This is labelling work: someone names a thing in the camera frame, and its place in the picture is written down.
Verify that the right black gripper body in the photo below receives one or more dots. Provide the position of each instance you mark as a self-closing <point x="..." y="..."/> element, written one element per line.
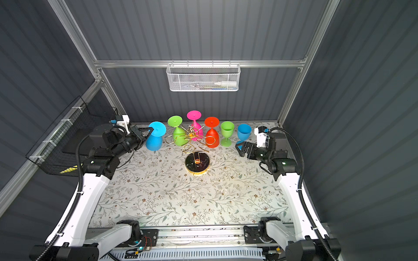
<point x="260" y="154"/>

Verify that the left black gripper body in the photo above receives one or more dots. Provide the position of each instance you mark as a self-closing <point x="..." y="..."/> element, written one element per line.
<point x="135" y="140"/>

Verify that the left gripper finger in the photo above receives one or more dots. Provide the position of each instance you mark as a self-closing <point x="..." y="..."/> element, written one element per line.
<point x="144" y="134"/>
<point x="142" y="129"/>

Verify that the blue wine glass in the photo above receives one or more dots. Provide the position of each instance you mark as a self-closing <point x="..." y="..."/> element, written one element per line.
<point x="244" y="132"/>
<point x="154" y="142"/>

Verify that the blue wine glass front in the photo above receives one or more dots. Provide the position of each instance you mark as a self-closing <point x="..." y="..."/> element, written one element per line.
<point x="244" y="132"/>

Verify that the light green wine glass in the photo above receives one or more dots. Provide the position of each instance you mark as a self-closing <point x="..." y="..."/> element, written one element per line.
<point x="227" y="130"/>

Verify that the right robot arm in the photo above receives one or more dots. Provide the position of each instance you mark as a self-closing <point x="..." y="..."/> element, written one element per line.
<point x="289" y="175"/>

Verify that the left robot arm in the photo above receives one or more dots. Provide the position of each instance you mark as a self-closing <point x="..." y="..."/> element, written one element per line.
<point x="97" y="156"/>

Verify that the red wine glass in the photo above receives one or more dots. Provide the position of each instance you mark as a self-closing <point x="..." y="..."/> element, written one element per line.
<point x="212" y="137"/>

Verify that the pink wine glass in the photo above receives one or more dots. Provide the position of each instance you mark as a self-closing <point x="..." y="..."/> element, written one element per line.
<point x="196" y="130"/>

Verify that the gold wine glass rack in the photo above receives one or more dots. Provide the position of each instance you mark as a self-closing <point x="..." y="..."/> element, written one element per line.
<point x="197" y="160"/>

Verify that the floral table mat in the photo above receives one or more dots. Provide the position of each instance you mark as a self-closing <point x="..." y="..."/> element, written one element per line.
<point x="156" y="189"/>

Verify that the white marker in basket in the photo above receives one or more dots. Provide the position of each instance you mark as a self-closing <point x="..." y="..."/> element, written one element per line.
<point x="226" y="84"/>

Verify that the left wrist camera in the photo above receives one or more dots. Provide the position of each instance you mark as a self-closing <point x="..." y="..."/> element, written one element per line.
<point x="122" y="120"/>

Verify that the white wire mesh basket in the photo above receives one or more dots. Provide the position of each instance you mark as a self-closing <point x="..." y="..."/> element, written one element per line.
<point x="200" y="76"/>

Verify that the black wire basket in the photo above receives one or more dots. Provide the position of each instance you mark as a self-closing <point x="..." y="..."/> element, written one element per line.
<point x="55" y="151"/>

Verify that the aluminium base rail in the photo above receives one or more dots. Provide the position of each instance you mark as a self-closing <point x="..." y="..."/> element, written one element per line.
<point x="192" y="239"/>

